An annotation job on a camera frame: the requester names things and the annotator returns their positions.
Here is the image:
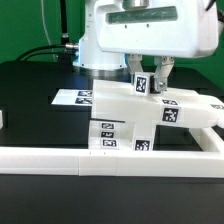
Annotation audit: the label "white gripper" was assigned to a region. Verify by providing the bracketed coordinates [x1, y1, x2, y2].
[94, 0, 219, 92]

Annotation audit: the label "white tagged nut cube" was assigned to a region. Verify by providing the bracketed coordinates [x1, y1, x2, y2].
[134, 72, 153, 96]

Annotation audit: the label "white chair back frame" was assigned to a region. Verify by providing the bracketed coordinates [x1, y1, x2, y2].
[91, 80, 224, 129]

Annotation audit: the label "white chair seat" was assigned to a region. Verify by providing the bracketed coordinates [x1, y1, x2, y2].
[123, 121, 158, 152]

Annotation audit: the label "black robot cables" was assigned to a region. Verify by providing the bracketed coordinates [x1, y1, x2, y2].
[16, 0, 81, 62]

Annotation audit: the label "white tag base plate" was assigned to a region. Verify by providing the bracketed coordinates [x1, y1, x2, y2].
[52, 89, 92, 106]

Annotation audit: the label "grey thin cable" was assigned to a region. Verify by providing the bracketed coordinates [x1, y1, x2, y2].
[40, 0, 58, 62]

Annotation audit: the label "white U-shaped fence frame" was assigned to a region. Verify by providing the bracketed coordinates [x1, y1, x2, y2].
[0, 109, 224, 178]

